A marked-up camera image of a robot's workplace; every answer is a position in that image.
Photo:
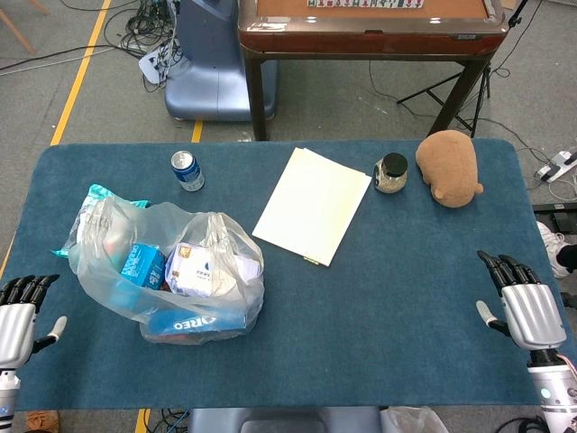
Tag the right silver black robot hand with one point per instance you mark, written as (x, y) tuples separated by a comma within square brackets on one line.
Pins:
[(532, 315)]

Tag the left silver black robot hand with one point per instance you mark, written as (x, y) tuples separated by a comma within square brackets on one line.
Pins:
[(18, 322)]

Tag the translucent white plastic bag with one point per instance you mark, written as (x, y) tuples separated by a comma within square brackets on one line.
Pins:
[(112, 212)]

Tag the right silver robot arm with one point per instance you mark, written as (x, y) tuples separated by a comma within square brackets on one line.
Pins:
[(556, 392)]

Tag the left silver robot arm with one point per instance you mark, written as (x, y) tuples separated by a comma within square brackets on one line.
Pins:
[(8, 397)]

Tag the white shoe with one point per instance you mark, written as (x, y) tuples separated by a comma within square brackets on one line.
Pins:
[(552, 250)]

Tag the small blue carton box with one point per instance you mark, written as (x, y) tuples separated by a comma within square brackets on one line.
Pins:
[(142, 266)]

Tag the blue felt table cover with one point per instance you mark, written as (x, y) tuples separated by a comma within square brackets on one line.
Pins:
[(383, 315)]

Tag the teal snack packet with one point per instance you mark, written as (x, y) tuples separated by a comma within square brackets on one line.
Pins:
[(97, 191)]

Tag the brown plush toy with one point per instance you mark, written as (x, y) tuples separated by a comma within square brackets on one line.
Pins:
[(448, 167)]

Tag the blue Oreo cookie box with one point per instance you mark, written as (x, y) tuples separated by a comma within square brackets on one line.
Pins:
[(198, 324)]

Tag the white carton box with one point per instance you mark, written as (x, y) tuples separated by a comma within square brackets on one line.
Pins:
[(198, 270)]

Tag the glass jar with black lid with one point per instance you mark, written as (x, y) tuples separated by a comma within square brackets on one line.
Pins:
[(391, 178)]

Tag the blue drink can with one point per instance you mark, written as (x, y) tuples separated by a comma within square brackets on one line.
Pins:
[(188, 173)]

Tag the pale yellow paper stack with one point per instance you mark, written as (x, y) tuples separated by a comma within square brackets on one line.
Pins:
[(311, 203)]

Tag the white power strip with plugs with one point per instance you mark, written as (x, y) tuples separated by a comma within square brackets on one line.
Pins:
[(155, 65)]

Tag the wooden chair leg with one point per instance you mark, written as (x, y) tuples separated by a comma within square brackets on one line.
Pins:
[(20, 27)]

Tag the blue grey machine base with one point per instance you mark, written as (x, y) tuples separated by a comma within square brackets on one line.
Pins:
[(207, 67)]

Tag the brown mahjong table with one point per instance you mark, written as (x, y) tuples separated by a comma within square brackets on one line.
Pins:
[(369, 31)]

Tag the row of upright mahjong tiles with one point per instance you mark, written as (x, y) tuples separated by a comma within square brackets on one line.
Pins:
[(365, 3)]

